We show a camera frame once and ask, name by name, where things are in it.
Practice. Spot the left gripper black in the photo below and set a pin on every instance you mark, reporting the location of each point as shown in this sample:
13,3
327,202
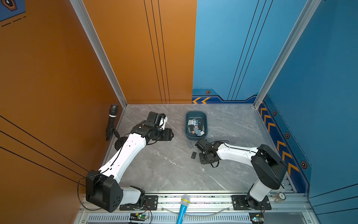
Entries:
168,134

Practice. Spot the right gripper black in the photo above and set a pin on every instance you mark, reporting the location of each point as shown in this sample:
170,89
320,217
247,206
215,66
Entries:
202,161

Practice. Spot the black eraser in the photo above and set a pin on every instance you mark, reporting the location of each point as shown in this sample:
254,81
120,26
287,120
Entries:
193,156

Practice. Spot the grey eraser top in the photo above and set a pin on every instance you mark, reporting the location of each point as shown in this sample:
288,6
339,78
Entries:
190,145

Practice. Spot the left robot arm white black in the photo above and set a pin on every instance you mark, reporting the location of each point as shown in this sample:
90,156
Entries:
102,186

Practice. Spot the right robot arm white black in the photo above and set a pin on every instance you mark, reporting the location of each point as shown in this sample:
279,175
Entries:
268,165

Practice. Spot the dark teal storage box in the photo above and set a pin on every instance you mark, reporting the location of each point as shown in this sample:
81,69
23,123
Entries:
196,116

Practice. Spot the black microphone on stand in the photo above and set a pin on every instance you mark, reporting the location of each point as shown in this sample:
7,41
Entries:
110,129

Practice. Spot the blue handheld microphone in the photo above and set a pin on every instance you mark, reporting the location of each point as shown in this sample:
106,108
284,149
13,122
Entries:
184,203

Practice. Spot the right green circuit board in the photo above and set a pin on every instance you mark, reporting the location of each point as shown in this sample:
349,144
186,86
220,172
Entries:
256,218

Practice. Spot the green circuit board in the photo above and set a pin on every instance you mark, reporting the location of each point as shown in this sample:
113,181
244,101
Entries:
256,218
138,217

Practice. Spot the clear tape roll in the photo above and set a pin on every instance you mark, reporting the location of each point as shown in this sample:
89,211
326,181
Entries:
278,197

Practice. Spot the left green circuit board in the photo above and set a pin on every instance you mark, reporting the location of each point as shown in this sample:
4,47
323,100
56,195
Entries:
138,217

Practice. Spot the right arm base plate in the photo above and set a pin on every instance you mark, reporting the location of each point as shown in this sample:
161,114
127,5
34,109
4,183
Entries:
242,202

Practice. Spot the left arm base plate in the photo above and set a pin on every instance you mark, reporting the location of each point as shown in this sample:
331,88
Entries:
150,201

